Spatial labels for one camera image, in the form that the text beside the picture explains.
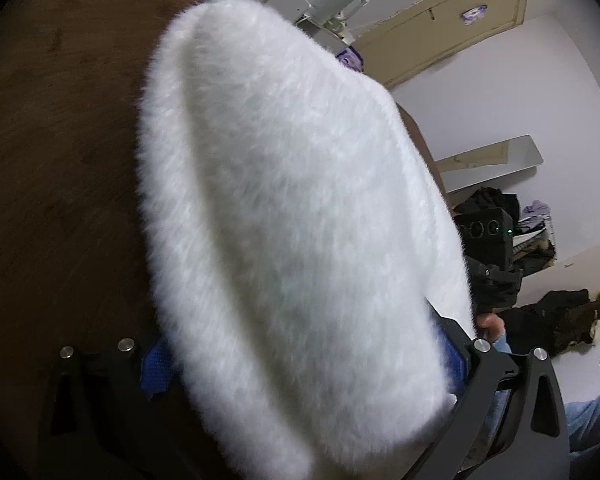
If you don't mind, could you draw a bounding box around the leaning mirror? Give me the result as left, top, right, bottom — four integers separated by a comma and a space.
436, 134, 544, 193

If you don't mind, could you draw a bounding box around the person's right hand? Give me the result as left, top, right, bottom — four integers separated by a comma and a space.
476, 313, 505, 344

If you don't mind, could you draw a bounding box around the brown bed blanket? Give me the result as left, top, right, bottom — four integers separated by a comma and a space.
0, 0, 454, 480

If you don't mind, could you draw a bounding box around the purple plastic bag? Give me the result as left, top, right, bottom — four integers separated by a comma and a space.
336, 46, 364, 73

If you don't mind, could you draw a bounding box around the white fuzzy cardigan black trim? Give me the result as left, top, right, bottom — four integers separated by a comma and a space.
137, 0, 474, 479

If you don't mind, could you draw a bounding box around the beige door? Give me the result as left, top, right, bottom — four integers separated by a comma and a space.
353, 0, 528, 89

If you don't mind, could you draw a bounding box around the dark clothes pile on floor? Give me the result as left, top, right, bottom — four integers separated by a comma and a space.
498, 288, 600, 358

